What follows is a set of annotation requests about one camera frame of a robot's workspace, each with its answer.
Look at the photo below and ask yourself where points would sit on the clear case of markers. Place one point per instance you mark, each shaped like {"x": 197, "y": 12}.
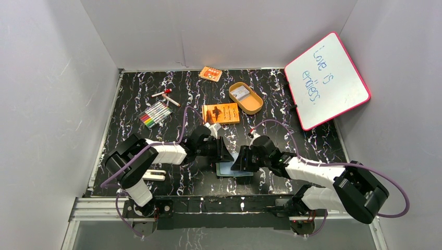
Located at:
{"x": 155, "y": 114}

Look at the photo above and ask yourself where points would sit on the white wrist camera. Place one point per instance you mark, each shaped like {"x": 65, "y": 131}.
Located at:
{"x": 214, "y": 128}
{"x": 253, "y": 134}

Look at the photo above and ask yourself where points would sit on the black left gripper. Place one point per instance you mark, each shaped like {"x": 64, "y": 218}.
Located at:
{"x": 220, "y": 149}

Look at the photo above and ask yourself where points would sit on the small orange card box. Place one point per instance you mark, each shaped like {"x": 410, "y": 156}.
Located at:
{"x": 210, "y": 73}

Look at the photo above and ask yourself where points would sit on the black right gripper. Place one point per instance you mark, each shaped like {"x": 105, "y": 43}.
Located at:
{"x": 240, "y": 163}

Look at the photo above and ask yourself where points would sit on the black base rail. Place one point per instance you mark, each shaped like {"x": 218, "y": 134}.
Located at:
{"x": 278, "y": 212}

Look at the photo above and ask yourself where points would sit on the orange Huckleberry Finn book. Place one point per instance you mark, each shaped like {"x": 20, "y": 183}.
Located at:
{"x": 227, "y": 113}

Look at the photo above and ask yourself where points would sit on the white card in tray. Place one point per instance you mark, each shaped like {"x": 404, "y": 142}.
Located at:
{"x": 241, "y": 93}

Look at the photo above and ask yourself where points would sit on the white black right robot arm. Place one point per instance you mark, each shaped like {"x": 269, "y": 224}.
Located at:
{"x": 348, "y": 189}

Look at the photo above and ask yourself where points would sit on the white marker orange cap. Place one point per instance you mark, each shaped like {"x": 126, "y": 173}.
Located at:
{"x": 171, "y": 100}

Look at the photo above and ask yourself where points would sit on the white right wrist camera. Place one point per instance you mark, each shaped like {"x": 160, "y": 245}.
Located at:
{"x": 253, "y": 134}

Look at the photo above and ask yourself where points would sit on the tan oval tray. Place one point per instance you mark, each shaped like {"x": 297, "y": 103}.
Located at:
{"x": 250, "y": 105}

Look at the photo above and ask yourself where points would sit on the mint green card holder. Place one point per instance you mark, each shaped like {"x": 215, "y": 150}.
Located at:
{"x": 223, "y": 169}

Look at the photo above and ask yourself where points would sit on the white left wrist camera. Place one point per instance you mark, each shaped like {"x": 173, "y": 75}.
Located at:
{"x": 214, "y": 128}

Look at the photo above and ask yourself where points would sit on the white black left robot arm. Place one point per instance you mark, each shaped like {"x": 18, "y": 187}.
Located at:
{"x": 131, "y": 159}

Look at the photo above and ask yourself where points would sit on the pink framed whiteboard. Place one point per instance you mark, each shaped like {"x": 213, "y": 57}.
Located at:
{"x": 325, "y": 83}

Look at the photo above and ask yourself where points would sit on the white marker red cap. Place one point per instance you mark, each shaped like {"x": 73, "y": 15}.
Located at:
{"x": 161, "y": 93}

